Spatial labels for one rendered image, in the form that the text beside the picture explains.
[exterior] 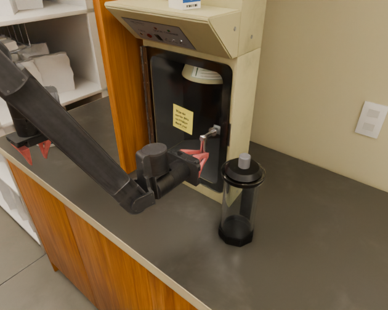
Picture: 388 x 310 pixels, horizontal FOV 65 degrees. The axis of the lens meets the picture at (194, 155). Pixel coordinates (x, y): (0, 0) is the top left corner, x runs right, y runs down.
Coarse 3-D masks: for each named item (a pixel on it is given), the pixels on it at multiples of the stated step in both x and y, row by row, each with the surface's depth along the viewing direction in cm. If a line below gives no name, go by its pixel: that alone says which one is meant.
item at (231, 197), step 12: (228, 180) 71; (228, 192) 74; (240, 192) 72; (252, 192) 73; (228, 204) 76; (240, 204) 74; (252, 204) 75; (228, 216) 78; (240, 216) 77; (252, 216) 78; (228, 228) 81; (240, 228) 79; (252, 228) 82
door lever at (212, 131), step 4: (212, 128) 82; (208, 132) 82; (212, 132) 82; (216, 132) 82; (200, 136) 80; (204, 136) 80; (208, 136) 81; (200, 140) 80; (204, 140) 80; (200, 144) 81; (204, 144) 81; (200, 148) 82; (204, 148) 82; (200, 152) 83; (204, 152) 82
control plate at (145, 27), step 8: (128, 24) 77; (136, 24) 74; (144, 24) 72; (152, 24) 70; (160, 24) 68; (136, 32) 80; (144, 32) 77; (152, 32) 74; (160, 32) 72; (168, 32) 70; (176, 32) 68; (152, 40) 80; (160, 40) 77; (168, 40) 74; (176, 40) 72; (184, 40) 70; (192, 48) 72
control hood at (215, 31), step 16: (128, 0) 76; (144, 0) 76; (160, 0) 76; (128, 16) 72; (144, 16) 68; (160, 16) 64; (176, 16) 61; (192, 16) 59; (208, 16) 57; (224, 16) 60; (192, 32) 64; (208, 32) 61; (224, 32) 62; (208, 48) 68; (224, 48) 65
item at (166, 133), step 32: (160, 64) 85; (192, 64) 77; (224, 64) 72; (160, 96) 91; (192, 96) 82; (224, 96) 75; (160, 128) 98; (192, 128) 88; (224, 128) 80; (224, 160) 85
